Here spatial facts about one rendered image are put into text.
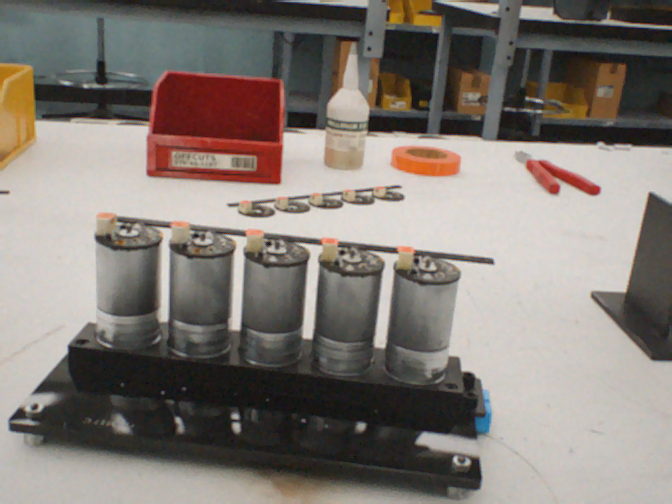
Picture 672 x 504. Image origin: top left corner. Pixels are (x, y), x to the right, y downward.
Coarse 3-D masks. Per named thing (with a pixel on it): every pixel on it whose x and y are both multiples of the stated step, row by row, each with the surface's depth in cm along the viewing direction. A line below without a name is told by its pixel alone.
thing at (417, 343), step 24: (408, 288) 30; (432, 288) 30; (456, 288) 30; (408, 312) 30; (432, 312) 30; (408, 336) 30; (432, 336) 30; (384, 360) 32; (408, 360) 31; (432, 360) 31
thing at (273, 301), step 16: (256, 272) 30; (272, 272) 30; (288, 272) 30; (304, 272) 31; (256, 288) 30; (272, 288) 30; (288, 288) 30; (304, 288) 31; (256, 304) 31; (272, 304) 30; (288, 304) 31; (304, 304) 31; (240, 320) 32; (256, 320) 31; (272, 320) 31; (288, 320) 31; (304, 320) 32; (240, 336) 32; (256, 336) 31; (272, 336) 31; (288, 336) 31; (240, 352) 32; (256, 352) 31; (272, 352) 31; (288, 352) 31
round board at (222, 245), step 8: (200, 232) 32; (216, 240) 32; (224, 240) 32; (232, 240) 32; (176, 248) 30; (184, 248) 30; (192, 248) 30; (200, 248) 31; (208, 248) 30; (216, 248) 31; (224, 248) 31; (232, 248) 31; (192, 256) 30; (200, 256) 30; (208, 256) 30; (216, 256) 30
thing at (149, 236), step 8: (120, 224) 32; (144, 232) 32; (152, 232) 32; (160, 232) 32; (96, 240) 31; (104, 240) 30; (112, 240) 31; (128, 240) 31; (136, 240) 31; (144, 240) 31; (152, 240) 31; (160, 240) 31; (120, 248) 30; (128, 248) 30; (136, 248) 30; (144, 248) 30
